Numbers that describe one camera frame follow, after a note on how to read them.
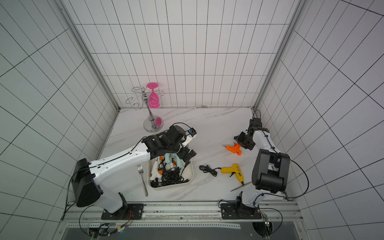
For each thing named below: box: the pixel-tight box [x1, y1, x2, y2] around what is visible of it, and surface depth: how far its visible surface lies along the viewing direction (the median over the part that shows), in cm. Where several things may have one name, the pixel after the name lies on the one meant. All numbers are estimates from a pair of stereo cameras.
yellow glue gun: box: [221, 163, 244, 187], surface depth 87 cm
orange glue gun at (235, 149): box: [222, 142, 242, 156], surface depth 90 cm
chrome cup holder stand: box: [125, 86, 165, 133], surface depth 95 cm
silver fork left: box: [137, 164, 149, 197], surface depth 83 cm
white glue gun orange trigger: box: [150, 157, 164, 181], surface depth 82 cm
